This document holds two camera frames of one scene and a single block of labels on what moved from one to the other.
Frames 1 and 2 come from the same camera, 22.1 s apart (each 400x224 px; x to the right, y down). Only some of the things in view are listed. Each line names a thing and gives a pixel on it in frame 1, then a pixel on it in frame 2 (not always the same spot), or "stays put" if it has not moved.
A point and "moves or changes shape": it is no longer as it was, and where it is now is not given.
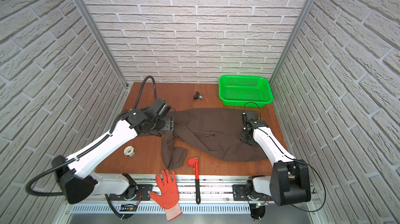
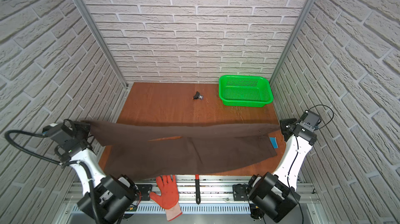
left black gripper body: (167, 123) → (83, 128)
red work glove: (169, 198) stays put
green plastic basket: (252, 91) stays put
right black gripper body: (248, 139) → (287, 125)
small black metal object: (198, 96) stays put
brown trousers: (212, 132) moves or changes shape
